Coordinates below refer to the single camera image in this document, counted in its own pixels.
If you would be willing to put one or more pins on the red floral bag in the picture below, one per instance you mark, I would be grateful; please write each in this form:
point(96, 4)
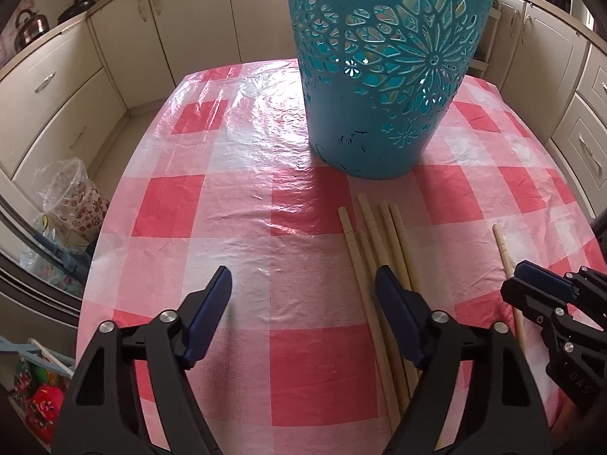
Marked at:
point(45, 403)

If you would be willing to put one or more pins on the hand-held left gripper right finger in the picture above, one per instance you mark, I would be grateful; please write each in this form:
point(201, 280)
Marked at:
point(403, 322)

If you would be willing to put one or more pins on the grey sliding door frame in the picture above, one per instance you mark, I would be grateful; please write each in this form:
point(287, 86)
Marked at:
point(28, 279)

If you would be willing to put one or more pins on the white narrow drawer unit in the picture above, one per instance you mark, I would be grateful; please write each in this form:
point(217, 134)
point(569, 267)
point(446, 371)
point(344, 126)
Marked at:
point(585, 137)

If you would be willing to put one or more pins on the white panelled door cabinet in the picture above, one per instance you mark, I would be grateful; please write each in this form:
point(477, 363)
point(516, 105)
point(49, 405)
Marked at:
point(540, 42)

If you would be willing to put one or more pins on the black frying pan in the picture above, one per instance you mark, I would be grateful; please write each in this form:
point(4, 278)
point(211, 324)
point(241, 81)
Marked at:
point(76, 9)

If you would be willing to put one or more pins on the white base cabinets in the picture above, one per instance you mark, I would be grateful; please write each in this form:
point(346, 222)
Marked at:
point(199, 33)

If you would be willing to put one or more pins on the white wide drawer cabinet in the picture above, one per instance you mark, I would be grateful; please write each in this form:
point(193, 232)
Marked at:
point(57, 99)

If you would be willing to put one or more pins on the floral bin with plastic bag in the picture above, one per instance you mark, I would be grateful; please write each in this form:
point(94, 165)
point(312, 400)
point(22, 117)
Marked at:
point(78, 208)

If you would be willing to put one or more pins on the teal perforated plastic basket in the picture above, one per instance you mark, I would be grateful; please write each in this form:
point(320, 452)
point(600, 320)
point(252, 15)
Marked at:
point(360, 118)

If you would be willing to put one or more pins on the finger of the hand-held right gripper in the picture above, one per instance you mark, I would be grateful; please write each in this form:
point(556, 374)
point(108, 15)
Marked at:
point(526, 301)
point(545, 279)

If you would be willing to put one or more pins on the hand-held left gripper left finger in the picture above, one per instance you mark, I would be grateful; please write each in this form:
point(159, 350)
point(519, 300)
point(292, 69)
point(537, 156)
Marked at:
point(208, 313)

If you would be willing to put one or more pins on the blue broom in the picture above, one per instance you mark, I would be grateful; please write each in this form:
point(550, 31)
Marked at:
point(64, 253)

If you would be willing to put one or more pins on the red checked plastic tablecloth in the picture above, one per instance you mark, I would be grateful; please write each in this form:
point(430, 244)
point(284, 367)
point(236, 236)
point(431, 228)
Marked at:
point(237, 199)

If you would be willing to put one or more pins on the wooden chopstick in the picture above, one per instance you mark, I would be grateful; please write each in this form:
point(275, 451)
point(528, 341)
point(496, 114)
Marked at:
point(502, 256)
point(391, 237)
point(372, 227)
point(407, 251)
point(367, 294)

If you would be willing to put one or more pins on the steel kettle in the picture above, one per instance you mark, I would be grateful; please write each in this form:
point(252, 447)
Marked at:
point(31, 31)

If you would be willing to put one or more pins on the clear patterned plastic packet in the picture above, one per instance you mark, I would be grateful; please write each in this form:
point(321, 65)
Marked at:
point(40, 265)

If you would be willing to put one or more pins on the white shelf blue frame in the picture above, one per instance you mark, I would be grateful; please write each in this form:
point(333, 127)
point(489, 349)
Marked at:
point(33, 353)

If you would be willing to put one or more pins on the beige kitchen countertop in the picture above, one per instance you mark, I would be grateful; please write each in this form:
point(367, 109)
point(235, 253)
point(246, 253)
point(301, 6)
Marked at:
point(64, 32)

